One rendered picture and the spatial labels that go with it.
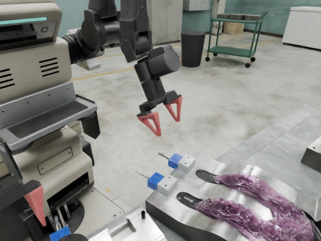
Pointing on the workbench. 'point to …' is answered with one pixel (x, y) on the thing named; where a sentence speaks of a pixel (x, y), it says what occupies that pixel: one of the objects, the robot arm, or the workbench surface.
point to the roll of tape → (73, 237)
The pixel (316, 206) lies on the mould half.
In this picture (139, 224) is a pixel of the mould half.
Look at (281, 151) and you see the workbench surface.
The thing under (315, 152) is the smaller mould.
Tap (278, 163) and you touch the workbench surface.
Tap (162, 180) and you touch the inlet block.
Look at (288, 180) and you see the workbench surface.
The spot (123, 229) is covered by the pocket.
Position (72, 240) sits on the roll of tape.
